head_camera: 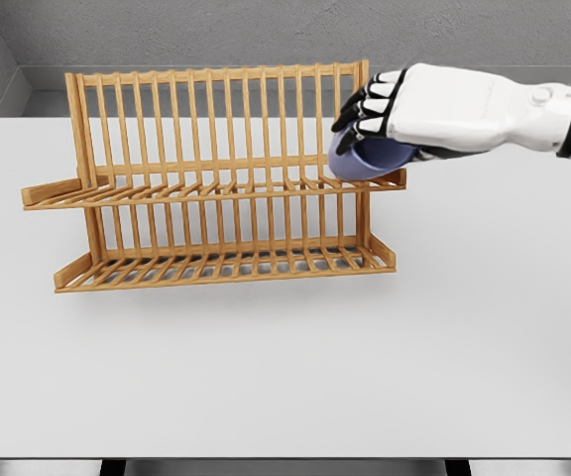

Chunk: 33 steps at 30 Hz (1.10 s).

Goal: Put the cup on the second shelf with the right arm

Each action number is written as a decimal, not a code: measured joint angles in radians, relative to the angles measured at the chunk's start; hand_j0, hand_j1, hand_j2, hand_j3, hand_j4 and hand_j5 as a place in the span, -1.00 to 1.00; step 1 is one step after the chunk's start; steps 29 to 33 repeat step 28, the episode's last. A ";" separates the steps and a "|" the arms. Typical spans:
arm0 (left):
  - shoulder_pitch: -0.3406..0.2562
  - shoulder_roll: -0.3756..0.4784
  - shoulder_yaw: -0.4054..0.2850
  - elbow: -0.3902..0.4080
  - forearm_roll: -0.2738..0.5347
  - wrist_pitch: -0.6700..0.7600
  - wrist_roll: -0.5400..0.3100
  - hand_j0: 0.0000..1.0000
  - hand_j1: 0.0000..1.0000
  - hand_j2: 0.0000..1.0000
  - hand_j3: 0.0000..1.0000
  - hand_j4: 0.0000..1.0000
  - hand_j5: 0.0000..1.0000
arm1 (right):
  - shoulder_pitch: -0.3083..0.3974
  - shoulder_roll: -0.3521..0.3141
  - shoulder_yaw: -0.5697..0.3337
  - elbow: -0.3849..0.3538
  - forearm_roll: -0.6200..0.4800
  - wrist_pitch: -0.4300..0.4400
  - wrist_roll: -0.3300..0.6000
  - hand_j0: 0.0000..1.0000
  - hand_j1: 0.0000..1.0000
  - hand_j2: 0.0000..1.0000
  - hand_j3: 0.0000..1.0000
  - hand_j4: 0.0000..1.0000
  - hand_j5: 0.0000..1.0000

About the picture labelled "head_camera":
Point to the blue cup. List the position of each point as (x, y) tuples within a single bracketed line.
[(365, 161)]

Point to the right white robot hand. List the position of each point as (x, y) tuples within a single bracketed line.
[(439, 109)]

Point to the wooden two-tier dish rack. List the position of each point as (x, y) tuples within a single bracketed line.
[(206, 188)]

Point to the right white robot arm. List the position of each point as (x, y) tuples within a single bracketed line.
[(543, 116)]

